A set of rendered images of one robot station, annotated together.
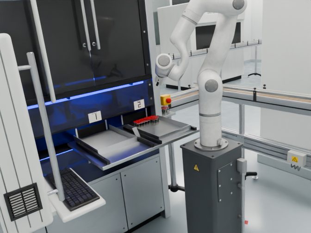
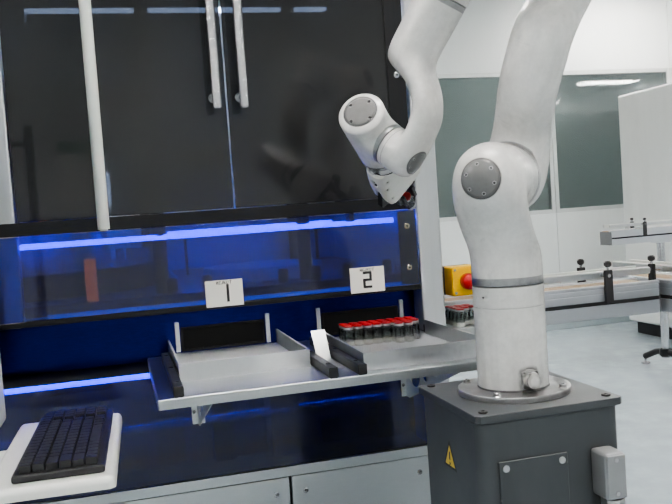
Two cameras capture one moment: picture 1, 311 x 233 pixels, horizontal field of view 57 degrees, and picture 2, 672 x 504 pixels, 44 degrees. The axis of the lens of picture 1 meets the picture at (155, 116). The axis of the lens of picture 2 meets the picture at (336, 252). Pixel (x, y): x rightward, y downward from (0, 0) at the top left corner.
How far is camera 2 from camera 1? 64 cm
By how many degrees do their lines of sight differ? 25
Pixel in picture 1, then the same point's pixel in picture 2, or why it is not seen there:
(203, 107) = (475, 257)
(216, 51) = (512, 78)
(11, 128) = not seen: outside the picture
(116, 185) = not seen: outside the picture
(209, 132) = (495, 342)
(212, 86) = (481, 178)
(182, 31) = (413, 26)
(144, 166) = (375, 476)
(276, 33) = not seen: outside the picture
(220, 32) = (521, 23)
